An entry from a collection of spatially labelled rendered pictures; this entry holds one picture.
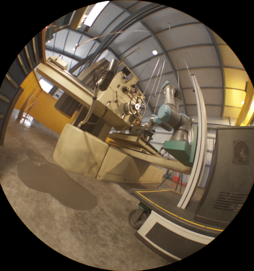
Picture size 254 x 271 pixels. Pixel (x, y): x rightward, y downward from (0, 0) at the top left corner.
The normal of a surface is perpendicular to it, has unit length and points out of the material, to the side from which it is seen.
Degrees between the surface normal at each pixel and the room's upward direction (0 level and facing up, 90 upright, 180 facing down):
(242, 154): 90
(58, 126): 90
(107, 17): 169
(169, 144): 90
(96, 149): 90
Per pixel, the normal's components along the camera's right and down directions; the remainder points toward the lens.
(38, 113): 0.67, 0.09
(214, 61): -0.50, 0.79
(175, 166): -0.64, -0.44
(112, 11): -0.25, 0.96
